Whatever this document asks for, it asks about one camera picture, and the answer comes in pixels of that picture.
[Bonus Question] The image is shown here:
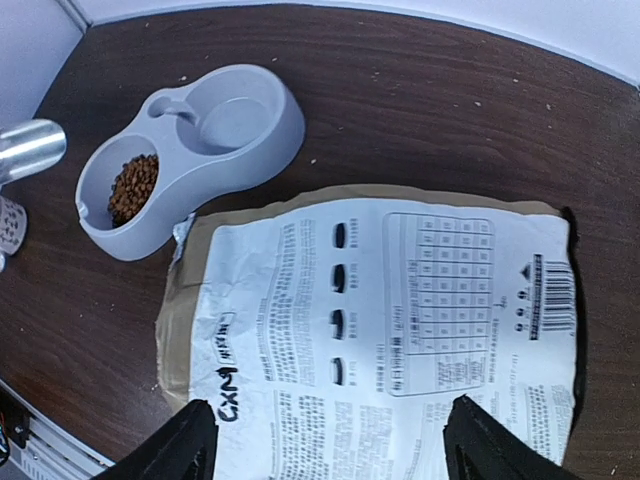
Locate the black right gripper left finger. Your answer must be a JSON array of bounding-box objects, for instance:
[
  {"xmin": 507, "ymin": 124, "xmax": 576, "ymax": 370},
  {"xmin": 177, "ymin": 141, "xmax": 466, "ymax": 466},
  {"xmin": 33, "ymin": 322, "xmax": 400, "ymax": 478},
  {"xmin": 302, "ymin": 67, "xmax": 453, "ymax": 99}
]
[{"xmin": 102, "ymin": 400, "xmax": 218, "ymax": 480}]

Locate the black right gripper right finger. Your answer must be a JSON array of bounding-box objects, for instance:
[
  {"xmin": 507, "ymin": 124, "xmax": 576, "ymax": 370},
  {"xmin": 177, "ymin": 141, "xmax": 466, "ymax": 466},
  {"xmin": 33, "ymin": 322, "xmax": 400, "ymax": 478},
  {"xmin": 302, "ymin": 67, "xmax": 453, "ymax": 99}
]
[{"xmin": 443, "ymin": 395, "xmax": 579, "ymax": 480}]

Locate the brown white pet food bag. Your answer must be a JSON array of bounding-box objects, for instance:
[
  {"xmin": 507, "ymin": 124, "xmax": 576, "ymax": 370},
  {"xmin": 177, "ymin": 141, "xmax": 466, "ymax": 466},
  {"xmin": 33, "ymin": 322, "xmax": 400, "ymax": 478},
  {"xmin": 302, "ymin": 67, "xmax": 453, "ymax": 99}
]
[{"xmin": 156, "ymin": 185, "xmax": 583, "ymax": 479}]

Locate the silver metal scoop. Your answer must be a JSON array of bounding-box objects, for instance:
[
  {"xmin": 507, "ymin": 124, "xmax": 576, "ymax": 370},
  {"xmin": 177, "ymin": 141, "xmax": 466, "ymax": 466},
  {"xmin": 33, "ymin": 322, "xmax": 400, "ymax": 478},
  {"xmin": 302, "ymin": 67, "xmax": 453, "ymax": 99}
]
[{"xmin": 0, "ymin": 119, "xmax": 67, "ymax": 186}]

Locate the grey double pet bowl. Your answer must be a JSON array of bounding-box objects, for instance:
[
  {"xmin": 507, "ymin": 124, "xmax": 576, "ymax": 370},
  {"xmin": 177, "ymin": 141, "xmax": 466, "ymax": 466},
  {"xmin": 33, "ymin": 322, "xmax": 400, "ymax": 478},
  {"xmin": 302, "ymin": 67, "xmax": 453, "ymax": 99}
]
[{"xmin": 75, "ymin": 64, "xmax": 305, "ymax": 261}]

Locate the brown kibble in bowl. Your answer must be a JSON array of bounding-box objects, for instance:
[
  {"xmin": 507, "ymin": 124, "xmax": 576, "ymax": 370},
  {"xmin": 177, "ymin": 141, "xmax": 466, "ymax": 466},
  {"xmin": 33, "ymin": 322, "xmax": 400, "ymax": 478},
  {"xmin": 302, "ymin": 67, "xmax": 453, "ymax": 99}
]
[{"xmin": 108, "ymin": 154, "xmax": 159, "ymax": 228}]

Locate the white patterned mug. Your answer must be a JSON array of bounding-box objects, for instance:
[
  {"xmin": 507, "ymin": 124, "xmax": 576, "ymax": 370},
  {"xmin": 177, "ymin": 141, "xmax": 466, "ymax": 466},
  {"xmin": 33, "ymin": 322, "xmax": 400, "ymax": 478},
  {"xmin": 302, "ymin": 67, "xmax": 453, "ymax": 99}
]
[{"xmin": 0, "ymin": 196, "xmax": 28, "ymax": 271}]

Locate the front aluminium rail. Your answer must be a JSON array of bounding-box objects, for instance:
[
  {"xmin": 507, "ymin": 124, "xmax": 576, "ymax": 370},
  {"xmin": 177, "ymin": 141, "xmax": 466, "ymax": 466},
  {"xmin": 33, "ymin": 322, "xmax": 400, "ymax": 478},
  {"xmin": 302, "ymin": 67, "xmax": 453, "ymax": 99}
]
[{"xmin": 1, "ymin": 382, "xmax": 115, "ymax": 479}]

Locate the left aluminium frame post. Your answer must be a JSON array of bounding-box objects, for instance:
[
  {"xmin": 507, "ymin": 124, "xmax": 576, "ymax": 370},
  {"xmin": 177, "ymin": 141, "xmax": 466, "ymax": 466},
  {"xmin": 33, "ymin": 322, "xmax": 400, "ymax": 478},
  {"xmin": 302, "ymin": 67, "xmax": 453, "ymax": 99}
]
[{"xmin": 55, "ymin": 0, "xmax": 94, "ymax": 33}]

